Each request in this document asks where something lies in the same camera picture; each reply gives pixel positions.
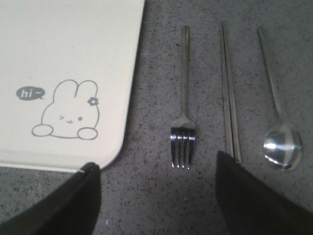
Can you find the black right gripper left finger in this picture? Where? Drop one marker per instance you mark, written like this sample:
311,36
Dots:
72,209

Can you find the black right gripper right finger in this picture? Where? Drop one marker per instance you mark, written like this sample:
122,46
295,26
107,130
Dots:
250,207

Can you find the silver metal spoon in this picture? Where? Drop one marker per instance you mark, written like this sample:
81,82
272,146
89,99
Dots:
283,145

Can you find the silver chopstick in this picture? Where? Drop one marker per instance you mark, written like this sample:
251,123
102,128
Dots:
234,125
227,116

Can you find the silver metal fork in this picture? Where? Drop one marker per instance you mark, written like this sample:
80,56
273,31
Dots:
183,128

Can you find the cream rabbit serving tray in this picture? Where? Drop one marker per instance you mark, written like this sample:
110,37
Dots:
66,72

